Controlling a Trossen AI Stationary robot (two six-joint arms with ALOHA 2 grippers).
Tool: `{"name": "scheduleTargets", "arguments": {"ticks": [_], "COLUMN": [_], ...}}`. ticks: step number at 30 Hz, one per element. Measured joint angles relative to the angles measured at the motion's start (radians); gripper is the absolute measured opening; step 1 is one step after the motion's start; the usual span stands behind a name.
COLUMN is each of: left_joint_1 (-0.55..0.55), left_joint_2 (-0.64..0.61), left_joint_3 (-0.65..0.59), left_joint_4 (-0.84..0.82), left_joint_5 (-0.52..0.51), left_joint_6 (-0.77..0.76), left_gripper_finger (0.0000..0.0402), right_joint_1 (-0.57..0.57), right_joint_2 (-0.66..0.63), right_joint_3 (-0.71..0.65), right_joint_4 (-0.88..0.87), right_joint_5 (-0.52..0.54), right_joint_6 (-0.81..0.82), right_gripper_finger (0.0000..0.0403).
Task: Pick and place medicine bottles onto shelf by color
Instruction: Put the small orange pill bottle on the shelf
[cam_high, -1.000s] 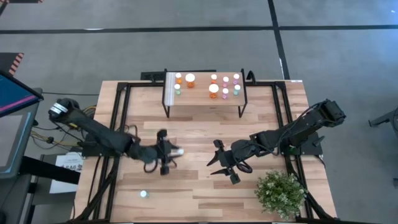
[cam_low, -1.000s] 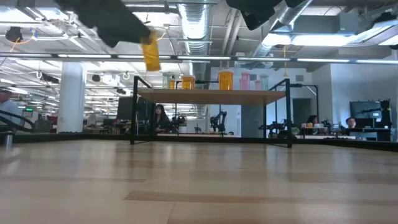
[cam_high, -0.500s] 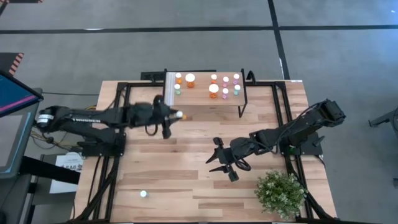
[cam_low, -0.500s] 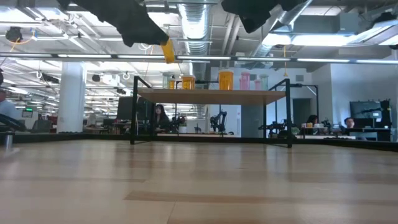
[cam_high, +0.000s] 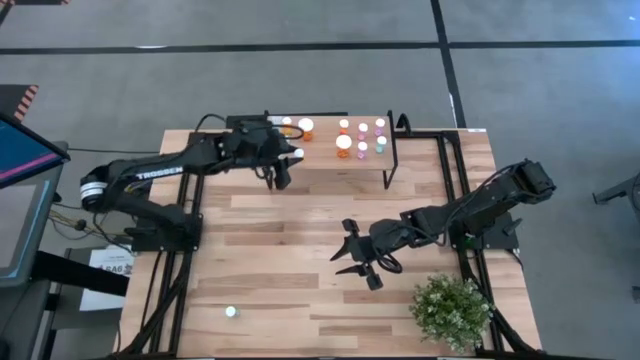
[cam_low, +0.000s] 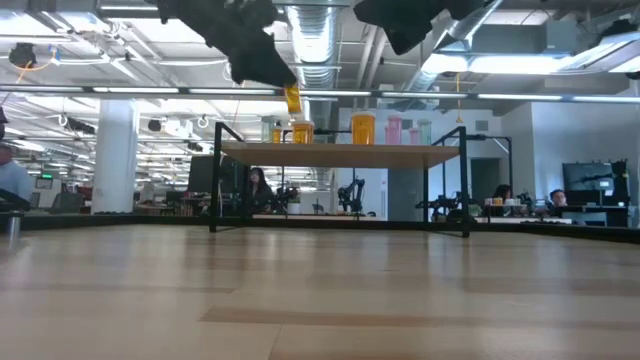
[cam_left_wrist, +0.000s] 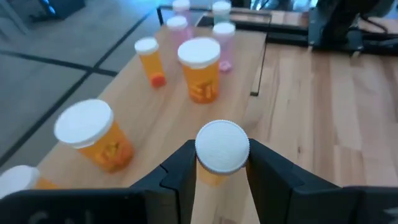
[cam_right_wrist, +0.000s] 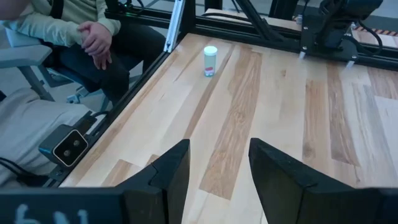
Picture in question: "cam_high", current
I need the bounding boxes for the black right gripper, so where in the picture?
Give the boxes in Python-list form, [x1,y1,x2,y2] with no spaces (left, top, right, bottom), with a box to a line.
[329,217,416,292]

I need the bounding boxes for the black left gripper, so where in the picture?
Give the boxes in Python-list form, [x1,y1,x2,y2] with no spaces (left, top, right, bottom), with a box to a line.
[222,118,305,191]

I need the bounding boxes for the wide orange bottle with rolls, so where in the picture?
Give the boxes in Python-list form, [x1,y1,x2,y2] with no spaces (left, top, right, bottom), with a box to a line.
[334,134,353,160]

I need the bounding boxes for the wooden shelf black legs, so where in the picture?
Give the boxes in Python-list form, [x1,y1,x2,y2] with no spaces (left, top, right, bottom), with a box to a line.
[259,109,400,191]

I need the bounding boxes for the black power strip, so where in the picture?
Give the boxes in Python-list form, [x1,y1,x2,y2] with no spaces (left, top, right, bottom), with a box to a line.
[225,112,267,132]

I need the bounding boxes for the artificial green plant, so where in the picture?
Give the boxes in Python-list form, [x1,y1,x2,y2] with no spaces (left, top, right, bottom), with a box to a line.
[408,273,494,354]

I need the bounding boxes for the white printed paper sheet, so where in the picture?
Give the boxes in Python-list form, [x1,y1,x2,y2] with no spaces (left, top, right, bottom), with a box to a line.
[79,244,136,312]

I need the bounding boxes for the black support beam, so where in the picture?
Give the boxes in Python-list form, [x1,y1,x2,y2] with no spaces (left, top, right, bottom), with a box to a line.
[32,249,130,297]

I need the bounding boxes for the tilted computer monitor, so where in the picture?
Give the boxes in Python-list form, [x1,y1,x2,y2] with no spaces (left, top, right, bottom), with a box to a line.
[0,110,71,190]

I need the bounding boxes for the black orange striped mat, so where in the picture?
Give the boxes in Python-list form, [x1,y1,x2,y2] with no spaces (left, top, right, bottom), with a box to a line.
[0,0,70,7]
[0,84,40,124]

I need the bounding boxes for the grey chair base leg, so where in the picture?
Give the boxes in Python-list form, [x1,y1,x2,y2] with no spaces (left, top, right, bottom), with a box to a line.
[592,172,640,206]

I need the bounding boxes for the black metal rail frame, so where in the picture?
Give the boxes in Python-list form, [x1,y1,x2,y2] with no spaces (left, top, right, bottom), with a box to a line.
[117,130,266,359]
[394,128,544,359]

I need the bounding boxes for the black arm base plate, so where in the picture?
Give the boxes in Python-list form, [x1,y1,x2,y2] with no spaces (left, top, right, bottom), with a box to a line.
[124,214,204,253]
[446,209,524,251]

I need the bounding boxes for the thin black floor cable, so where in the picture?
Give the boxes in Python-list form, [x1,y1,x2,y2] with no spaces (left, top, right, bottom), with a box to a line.
[67,147,162,155]

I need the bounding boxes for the yellow cable bundle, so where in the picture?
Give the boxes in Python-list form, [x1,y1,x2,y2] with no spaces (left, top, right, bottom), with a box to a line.
[48,182,151,239]

